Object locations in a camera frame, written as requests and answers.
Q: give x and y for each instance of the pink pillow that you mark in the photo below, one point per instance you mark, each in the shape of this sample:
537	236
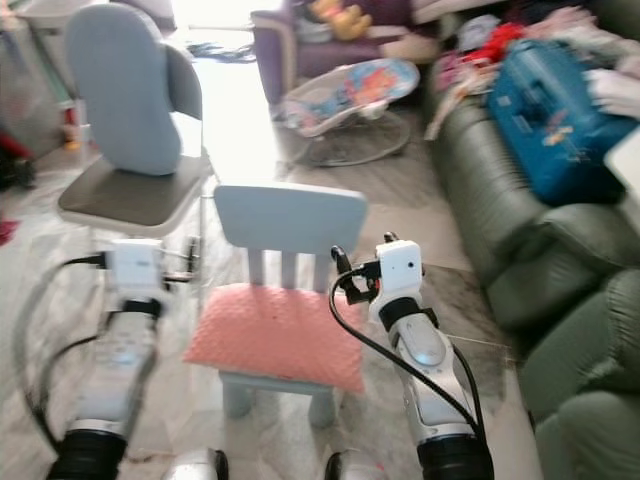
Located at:
275	335

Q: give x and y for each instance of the grey blue padded high chair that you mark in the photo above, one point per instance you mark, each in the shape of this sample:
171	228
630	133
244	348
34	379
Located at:
125	90

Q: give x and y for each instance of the yellow plush toy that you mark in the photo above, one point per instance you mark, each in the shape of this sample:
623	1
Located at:
338	18

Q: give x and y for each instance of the grey right robot foot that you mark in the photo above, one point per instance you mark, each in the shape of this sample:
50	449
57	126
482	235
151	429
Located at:
360	468

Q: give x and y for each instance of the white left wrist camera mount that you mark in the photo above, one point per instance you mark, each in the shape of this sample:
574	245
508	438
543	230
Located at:
135	266

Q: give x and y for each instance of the small light blue child chair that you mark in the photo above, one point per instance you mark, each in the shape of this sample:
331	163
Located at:
290	215

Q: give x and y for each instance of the grey left robot foot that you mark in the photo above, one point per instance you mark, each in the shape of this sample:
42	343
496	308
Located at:
195	468

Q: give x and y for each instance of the red cloth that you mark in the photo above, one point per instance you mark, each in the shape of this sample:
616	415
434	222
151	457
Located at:
498	42

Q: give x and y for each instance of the blue suitcase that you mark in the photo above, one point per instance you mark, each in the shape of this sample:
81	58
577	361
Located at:
550	120

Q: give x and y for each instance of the grey robot foot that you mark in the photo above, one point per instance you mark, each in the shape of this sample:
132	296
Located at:
195	468
360	468

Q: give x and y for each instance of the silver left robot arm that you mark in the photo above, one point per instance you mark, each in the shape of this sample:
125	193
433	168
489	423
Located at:
120	370

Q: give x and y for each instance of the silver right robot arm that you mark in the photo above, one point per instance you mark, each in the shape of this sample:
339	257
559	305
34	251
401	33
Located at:
425	350

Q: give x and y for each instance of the colourful baby bouncer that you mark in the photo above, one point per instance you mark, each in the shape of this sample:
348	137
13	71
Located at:
350	95

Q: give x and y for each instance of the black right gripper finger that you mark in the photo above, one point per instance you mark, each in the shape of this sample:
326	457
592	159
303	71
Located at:
342	263
389	240

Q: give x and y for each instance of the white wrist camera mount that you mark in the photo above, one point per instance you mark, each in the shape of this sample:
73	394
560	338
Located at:
398	268
135	266

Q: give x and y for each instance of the purple armchair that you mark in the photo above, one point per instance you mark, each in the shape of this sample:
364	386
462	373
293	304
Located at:
285	50

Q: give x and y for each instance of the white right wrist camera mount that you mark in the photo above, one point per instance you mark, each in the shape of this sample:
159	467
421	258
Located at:
398	268

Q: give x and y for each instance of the green leather sofa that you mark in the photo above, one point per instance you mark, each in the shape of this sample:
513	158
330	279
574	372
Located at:
490	220

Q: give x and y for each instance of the white box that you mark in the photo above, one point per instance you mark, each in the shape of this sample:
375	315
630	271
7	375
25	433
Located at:
626	165

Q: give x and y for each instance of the red floor item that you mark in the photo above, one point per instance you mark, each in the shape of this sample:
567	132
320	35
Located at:
6	232

